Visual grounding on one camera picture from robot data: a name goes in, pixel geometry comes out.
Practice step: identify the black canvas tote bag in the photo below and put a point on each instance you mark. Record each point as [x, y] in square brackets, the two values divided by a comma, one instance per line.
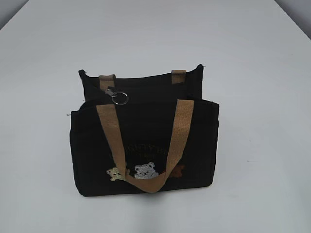
[143, 135]

